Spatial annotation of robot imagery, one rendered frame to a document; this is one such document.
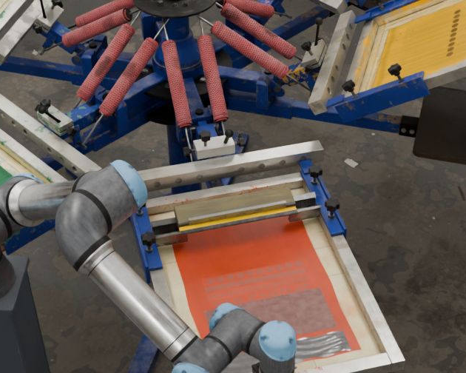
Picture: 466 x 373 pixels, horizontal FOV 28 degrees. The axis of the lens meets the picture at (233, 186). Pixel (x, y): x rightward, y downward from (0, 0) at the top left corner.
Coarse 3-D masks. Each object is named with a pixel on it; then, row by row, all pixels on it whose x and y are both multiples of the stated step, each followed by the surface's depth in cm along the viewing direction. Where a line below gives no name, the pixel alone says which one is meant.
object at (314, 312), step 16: (240, 224) 284; (256, 224) 284; (272, 224) 284; (288, 224) 284; (240, 240) 279; (256, 240) 279; (272, 240) 279; (288, 240) 279; (304, 240) 279; (256, 256) 274; (272, 256) 274; (288, 256) 274; (304, 256) 274; (320, 272) 269; (320, 288) 264; (272, 304) 260; (288, 304) 260; (304, 304) 260; (320, 304) 260; (336, 304) 260; (272, 320) 255; (288, 320) 255; (304, 320) 255; (320, 320) 255; (336, 320) 255; (304, 336) 251; (352, 336) 251
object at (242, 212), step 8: (248, 208) 273; (256, 208) 274; (264, 208) 275; (272, 208) 276; (280, 208) 277; (200, 216) 271; (208, 216) 271; (216, 216) 272; (224, 216) 273; (232, 216) 274; (192, 224) 272
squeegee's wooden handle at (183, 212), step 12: (252, 192) 279; (264, 192) 279; (276, 192) 279; (288, 192) 279; (192, 204) 275; (204, 204) 276; (216, 204) 276; (228, 204) 276; (240, 204) 276; (252, 204) 276; (288, 204) 276; (180, 216) 272; (192, 216) 273
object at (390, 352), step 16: (288, 176) 295; (192, 192) 290; (208, 192) 290; (224, 192) 290; (240, 192) 291; (160, 208) 287; (336, 240) 274; (336, 256) 273; (352, 256) 269; (160, 272) 265; (352, 272) 264; (160, 288) 260; (352, 288) 263; (368, 288) 259; (368, 304) 255; (368, 320) 253; (384, 320) 250; (384, 336) 246; (384, 352) 244; (400, 352) 242; (320, 368) 239; (336, 368) 239; (352, 368) 239; (368, 368) 239; (384, 368) 240; (400, 368) 242
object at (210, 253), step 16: (192, 240) 279; (208, 240) 279; (224, 240) 279; (176, 256) 274; (192, 256) 274; (208, 256) 274; (224, 256) 274; (240, 256) 274; (192, 272) 269; (208, 272) 269; (224, 272) 269; (192, 288) 265; (192, 304) 260; (208, 304) 260; (240, 304) 260; (256, 304) 260; (208, 320) 256
